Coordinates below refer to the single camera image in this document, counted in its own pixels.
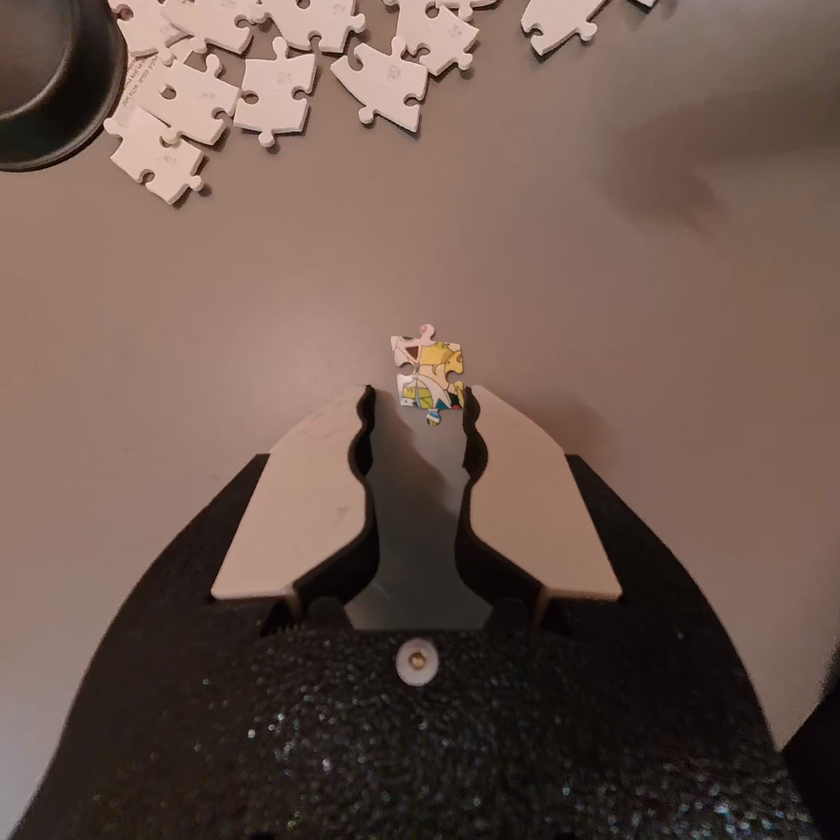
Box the black round stand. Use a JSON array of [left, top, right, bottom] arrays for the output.
[[0, 0, 130, 173]]

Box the pile of white puzzle pieces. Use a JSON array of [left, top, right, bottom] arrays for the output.
[[104, 0, 658, 206]]

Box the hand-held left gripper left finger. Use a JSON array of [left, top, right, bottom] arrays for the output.
[[209, 385, 383, 619]]

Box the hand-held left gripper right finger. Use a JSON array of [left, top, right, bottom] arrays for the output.
[[453, 385, 624, 623]]

